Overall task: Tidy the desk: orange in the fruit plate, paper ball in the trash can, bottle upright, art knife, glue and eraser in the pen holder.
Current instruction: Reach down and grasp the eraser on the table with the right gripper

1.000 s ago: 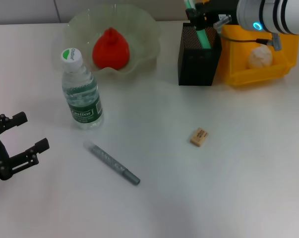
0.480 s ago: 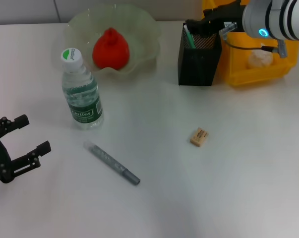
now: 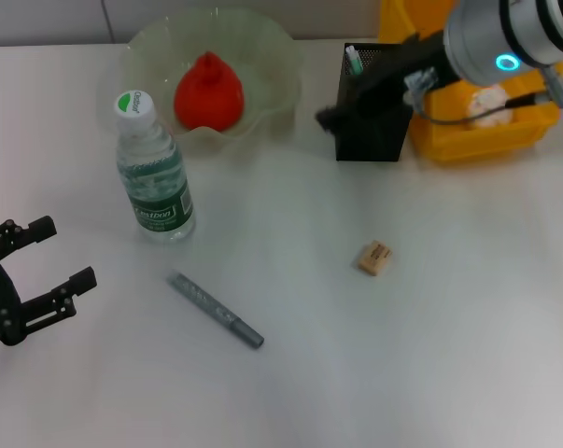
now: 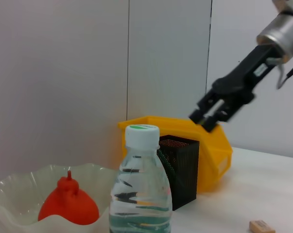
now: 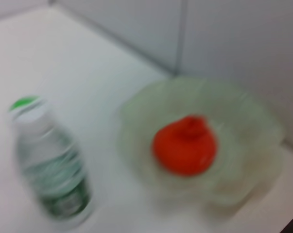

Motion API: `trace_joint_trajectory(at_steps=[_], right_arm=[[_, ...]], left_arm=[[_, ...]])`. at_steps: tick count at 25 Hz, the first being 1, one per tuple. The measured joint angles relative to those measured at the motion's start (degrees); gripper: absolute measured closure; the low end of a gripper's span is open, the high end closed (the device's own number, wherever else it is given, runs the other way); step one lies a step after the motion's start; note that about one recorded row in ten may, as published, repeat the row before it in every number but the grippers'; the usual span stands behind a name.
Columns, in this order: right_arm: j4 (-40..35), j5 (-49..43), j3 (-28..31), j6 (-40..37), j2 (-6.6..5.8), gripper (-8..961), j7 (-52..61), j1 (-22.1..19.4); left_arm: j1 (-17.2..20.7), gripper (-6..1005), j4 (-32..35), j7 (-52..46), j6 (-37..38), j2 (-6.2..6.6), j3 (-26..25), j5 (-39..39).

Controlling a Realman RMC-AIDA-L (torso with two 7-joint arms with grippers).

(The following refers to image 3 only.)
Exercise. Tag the small tan eraser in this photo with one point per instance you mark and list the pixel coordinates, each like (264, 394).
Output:
(375, 258)

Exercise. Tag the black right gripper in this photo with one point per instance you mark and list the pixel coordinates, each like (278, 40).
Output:
(402, 70)

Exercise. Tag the pale green glass fruit bowl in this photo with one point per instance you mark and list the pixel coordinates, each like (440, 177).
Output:
(271, 79)

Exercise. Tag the black mesh pen holder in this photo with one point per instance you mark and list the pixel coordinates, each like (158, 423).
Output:
(374, 140)

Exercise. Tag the mint green pen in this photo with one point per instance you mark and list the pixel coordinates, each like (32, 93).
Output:
(354, 60)

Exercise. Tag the red-orange fruit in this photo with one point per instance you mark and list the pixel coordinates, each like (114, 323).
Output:
(208, 95)

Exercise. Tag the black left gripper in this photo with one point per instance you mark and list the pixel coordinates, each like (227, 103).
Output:
(1, 308)

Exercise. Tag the white paper ball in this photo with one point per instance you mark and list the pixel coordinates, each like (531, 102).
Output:
(488, 100)

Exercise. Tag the clear green-label water bottle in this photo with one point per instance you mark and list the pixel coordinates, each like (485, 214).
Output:
(159, 186)

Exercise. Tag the grey glitter pen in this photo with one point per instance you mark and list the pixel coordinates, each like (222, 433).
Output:
(215, 310)

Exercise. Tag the yellow plastic bin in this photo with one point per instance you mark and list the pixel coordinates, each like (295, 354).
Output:
(472, 140)

